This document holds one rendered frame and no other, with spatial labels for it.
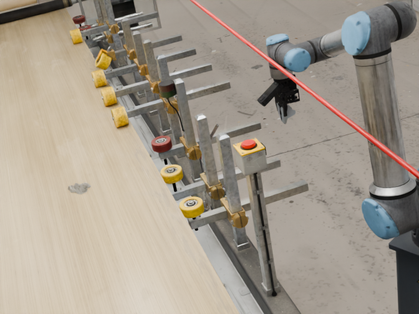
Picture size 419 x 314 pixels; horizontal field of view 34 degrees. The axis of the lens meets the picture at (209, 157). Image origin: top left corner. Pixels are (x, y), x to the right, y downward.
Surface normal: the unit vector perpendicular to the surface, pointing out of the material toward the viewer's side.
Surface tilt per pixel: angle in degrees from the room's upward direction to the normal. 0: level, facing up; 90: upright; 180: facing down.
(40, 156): 0
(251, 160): 90
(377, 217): 95
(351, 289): 0
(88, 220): 0
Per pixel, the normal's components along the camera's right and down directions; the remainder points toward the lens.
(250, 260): -0.16, -0.86
